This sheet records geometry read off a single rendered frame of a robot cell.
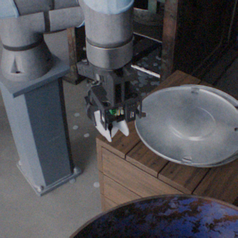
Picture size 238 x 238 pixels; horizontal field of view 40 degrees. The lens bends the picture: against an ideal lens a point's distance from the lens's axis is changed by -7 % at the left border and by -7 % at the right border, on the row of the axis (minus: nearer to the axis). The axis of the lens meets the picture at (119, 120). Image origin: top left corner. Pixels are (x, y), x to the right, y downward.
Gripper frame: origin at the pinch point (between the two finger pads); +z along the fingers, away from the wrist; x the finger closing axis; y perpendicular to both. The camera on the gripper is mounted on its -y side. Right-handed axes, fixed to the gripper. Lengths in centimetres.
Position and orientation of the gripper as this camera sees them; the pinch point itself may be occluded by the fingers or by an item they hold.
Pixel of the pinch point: (108, 130)
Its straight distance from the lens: 72.0
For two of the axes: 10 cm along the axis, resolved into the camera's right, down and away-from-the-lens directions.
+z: 0.1, 6.9, 7.2
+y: 4.3, 6.5, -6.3
